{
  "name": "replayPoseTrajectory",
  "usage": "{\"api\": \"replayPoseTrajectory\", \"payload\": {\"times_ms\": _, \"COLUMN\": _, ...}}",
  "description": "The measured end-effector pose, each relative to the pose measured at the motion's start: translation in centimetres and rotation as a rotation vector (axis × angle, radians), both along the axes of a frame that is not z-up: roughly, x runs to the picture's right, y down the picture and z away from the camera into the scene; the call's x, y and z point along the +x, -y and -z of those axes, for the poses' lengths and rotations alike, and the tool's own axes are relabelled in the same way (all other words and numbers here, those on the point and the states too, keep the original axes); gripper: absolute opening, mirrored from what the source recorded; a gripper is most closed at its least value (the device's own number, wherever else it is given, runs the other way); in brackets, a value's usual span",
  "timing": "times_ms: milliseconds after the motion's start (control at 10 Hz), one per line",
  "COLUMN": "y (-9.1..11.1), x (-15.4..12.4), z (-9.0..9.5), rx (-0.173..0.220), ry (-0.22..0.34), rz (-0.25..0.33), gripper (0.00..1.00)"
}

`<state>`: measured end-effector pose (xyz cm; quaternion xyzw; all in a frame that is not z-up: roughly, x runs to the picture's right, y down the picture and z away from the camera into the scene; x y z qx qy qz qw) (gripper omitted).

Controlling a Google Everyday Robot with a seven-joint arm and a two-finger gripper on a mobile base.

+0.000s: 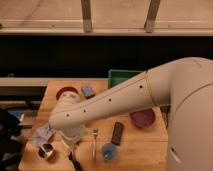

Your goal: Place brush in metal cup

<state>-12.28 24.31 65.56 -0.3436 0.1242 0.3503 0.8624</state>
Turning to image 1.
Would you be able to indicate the black bag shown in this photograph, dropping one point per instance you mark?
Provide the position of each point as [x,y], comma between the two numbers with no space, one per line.
[9,149]

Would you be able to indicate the purple bowl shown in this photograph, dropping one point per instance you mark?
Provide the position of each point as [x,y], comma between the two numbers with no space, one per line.
[143,119]

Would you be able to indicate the crumpled blue-white cloth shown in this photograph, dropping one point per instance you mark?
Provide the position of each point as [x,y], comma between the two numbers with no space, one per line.
[42,135]

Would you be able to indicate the metal cup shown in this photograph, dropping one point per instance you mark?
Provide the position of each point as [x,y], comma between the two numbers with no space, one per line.
[46,151]

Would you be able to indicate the green plastic tray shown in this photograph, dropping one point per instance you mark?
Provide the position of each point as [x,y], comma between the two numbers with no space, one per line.
[116,76]

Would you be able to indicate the red bowl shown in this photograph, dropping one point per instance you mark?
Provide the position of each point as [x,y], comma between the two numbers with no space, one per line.
[66,89]

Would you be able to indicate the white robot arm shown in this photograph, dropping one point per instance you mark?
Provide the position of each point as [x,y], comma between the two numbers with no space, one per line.
[185,85]

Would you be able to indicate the blue sponge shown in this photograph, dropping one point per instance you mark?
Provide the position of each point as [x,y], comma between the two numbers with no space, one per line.
[87,91]

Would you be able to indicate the black remote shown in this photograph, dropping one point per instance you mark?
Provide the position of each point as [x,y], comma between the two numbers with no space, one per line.
[117,133]

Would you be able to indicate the blue cup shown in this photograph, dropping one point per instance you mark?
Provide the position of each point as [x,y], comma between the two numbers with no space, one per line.
[109,151]

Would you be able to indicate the black handled brush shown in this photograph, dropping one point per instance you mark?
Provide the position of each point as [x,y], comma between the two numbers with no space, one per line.
[69,151]

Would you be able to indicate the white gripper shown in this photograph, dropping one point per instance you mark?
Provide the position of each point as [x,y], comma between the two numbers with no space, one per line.
[73,135]

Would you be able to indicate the silver fork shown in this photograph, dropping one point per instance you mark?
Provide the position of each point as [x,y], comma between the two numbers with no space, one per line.
[95,134]

